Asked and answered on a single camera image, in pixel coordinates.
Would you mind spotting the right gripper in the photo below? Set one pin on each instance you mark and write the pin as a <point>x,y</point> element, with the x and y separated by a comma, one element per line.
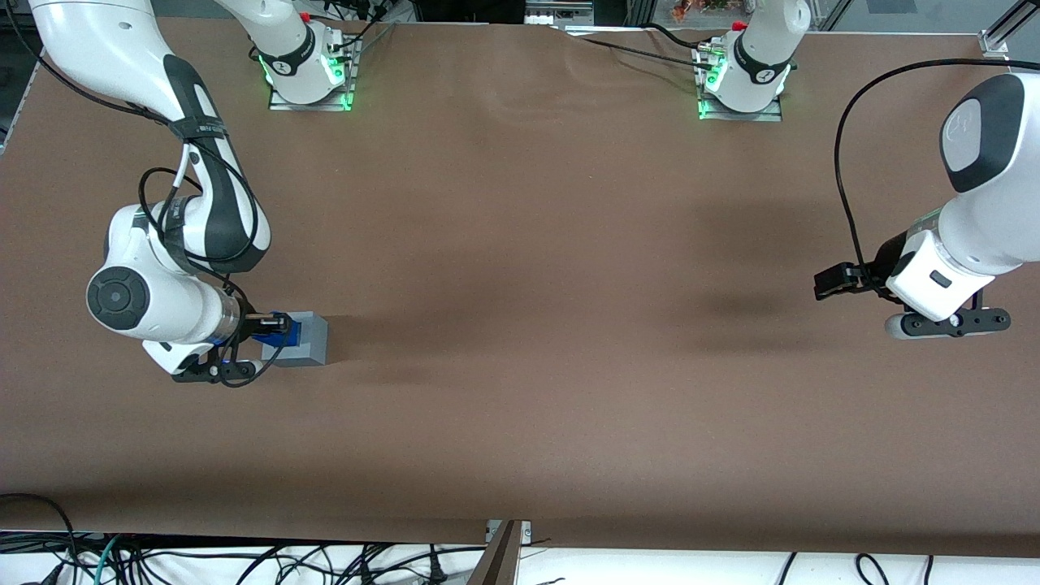
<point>262,323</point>

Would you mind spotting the aluminium frame profile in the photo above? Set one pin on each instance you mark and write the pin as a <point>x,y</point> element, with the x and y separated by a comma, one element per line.
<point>1020,18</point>

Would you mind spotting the brown table cover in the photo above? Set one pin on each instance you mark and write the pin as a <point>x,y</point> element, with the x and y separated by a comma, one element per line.
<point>520,325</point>

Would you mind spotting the metal table edge bracket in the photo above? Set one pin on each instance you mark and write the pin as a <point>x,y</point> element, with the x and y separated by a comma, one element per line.
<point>494,530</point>

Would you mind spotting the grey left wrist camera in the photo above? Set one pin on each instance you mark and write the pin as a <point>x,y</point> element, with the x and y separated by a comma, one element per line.
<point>959,322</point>

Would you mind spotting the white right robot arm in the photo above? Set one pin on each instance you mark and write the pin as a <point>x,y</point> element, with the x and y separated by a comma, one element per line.
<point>122,57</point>

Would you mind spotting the metal corner bracket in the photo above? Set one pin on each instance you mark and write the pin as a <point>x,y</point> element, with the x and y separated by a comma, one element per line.
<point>994,45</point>

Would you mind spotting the blue plastic part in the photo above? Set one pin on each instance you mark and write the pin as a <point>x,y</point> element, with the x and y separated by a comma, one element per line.
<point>294,333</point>

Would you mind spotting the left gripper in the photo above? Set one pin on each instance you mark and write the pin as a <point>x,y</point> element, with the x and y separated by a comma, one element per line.
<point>886,262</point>

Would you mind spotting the white background device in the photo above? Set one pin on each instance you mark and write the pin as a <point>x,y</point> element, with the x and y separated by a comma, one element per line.
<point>561,12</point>

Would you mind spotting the gray cube base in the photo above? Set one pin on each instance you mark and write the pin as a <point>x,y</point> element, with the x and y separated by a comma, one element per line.
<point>313,341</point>

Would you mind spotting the orange background item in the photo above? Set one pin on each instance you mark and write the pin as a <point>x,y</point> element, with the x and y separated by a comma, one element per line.
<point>699,8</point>

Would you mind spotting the grey support beam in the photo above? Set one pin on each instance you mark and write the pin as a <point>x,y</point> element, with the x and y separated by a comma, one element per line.
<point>497,565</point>

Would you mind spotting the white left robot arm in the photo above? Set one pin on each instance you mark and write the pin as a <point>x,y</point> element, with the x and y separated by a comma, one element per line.
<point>987,203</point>

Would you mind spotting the aluminium table side rail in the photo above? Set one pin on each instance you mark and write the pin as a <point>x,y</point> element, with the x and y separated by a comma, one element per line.
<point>16,106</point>

